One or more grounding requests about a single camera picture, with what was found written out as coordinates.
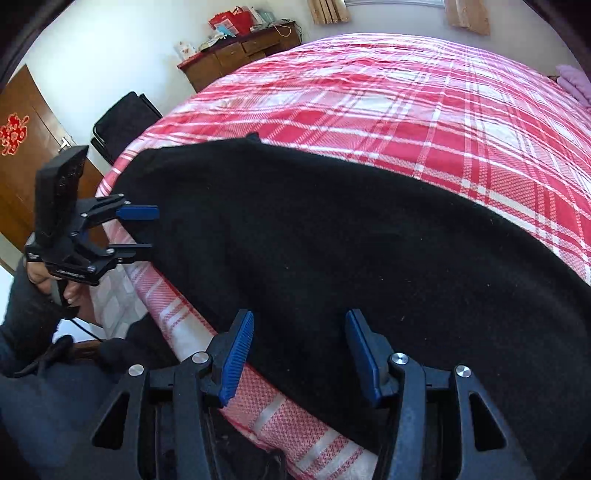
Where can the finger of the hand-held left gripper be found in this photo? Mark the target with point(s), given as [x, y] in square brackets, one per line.
[138, 213]
[131, 253]

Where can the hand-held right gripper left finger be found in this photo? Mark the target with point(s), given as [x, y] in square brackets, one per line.
[238, 355]

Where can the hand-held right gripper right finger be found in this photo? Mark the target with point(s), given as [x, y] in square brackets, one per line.
[364, 355]

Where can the black pants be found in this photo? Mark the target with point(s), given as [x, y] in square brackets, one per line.
[346, 230]

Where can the person's left forearm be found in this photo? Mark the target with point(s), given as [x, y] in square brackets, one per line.
[27, 318]

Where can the person's left hand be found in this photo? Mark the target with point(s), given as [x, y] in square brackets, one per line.
[39, 277]

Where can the brown wooden door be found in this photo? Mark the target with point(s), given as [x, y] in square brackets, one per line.
[27, 184]

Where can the red door ornament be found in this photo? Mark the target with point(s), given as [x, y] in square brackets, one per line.
[13, 134]

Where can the black folding chair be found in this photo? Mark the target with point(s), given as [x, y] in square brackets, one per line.
[124, 120]

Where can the white printed box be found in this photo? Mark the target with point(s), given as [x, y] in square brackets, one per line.
[183, 50]

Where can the brown wooden desk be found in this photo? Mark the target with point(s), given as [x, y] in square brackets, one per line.
[231, 55]

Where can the person's dark clothing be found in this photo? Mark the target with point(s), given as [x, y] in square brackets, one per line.
[46, 415]

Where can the red gift bag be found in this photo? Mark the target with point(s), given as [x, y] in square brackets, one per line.
[228, 21]

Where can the red plaid bed sheet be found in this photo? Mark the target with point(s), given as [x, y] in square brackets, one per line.
[369, 92]

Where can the beige patterned curtain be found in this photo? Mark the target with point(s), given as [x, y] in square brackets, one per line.
[328, 11]
[466, 16]

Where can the pink folded blanket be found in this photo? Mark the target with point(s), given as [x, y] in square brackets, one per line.
[577, 81]

